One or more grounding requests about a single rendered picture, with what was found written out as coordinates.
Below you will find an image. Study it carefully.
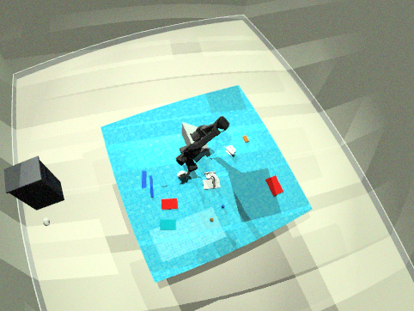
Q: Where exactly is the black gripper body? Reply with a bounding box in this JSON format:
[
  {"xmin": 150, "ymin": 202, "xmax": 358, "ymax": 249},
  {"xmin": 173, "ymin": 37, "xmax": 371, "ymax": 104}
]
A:
[{"xmin": 179, "ymin": 146, "xmax": 198, "ymax": 172}]

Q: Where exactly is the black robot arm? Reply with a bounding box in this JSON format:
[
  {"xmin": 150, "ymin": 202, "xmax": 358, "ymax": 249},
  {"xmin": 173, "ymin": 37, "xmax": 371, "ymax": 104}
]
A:
[{"xmin": 175, "ymin": 116, "xmax": 230, "ymax": 166}]

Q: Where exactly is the red flat plate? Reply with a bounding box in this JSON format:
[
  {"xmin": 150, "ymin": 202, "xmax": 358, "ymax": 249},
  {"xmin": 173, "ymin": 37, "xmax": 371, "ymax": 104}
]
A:
[
  {"xmin": 161, "ymin": 198, "xmax": 178, "ymax": 210},
  {"xmin": 266, "ymin": 175, "xmax": 283, "ymax": 196}
]

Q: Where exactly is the cyan flat plate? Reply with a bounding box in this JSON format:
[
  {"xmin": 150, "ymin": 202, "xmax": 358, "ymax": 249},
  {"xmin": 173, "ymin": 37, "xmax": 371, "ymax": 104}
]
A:
[{"xmin": 160, "ymin": 219, "xmax": 176, "ymax": 230}]

